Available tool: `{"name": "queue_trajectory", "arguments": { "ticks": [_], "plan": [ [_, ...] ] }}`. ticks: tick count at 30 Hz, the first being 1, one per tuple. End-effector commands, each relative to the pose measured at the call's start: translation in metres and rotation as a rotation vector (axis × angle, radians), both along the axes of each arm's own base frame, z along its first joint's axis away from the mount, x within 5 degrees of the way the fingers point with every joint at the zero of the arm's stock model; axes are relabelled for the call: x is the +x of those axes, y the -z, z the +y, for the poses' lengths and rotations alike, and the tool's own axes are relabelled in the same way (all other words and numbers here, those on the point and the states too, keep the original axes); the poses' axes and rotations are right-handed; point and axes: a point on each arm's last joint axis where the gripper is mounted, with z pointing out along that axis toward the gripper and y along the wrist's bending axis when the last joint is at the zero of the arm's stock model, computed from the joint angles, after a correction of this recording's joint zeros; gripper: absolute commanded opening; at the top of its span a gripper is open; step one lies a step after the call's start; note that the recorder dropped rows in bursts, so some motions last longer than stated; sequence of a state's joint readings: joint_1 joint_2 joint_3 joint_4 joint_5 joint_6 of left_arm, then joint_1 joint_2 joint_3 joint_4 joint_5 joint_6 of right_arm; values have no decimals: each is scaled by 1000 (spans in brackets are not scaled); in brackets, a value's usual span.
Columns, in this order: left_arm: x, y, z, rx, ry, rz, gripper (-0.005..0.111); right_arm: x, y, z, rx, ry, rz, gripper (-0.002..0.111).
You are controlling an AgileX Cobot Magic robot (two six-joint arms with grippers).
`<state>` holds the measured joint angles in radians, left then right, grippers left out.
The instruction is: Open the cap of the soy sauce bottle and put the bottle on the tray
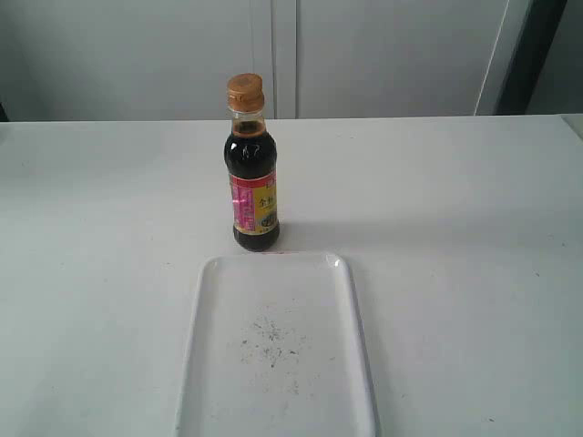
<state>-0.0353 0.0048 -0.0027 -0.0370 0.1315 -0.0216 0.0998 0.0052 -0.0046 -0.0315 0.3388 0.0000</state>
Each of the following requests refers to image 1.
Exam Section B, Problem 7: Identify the dark vertical post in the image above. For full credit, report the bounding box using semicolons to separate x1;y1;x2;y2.
495;0;568;116

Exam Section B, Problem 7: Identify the dark soy sauce bottle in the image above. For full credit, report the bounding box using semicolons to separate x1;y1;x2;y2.
223;73;280;251

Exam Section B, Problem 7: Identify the white rectangular plastic tray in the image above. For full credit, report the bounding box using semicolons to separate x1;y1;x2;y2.
176;252;378;436

